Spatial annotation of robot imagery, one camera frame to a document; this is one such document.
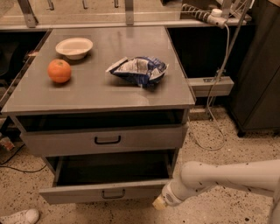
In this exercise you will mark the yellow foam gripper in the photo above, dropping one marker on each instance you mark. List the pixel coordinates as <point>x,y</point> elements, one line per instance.
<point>168,196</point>

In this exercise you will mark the grey drawer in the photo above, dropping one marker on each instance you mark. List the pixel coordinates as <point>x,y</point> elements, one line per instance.
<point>103,132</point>
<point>110,176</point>

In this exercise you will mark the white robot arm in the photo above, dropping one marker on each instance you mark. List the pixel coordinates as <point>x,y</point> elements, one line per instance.
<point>262,177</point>

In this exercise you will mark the grey drawer cabinet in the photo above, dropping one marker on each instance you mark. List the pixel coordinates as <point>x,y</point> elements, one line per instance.
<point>91,89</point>

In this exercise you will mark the grey top drawer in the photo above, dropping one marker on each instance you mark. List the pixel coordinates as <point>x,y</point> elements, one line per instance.
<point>103,132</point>

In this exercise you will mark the white sneaker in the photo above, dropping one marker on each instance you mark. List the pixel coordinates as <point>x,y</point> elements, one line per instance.
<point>30,216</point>

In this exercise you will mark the blue white chip bag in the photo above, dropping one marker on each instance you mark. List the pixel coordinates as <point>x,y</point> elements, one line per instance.
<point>143,71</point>

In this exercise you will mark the dark grey side cabinet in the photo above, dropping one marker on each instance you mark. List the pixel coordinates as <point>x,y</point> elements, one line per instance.
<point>254,101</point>

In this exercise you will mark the orange fruit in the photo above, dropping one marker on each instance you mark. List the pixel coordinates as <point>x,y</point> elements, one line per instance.
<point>59,71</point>

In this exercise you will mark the white paper bowl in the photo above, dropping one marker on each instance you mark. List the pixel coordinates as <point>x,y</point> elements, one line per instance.
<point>74,48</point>

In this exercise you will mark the white power strip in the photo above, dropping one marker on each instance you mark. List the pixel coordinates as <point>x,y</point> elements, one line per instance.
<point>213,18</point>

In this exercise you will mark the grey back workbench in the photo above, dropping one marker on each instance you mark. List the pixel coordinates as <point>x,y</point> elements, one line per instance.
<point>41,15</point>

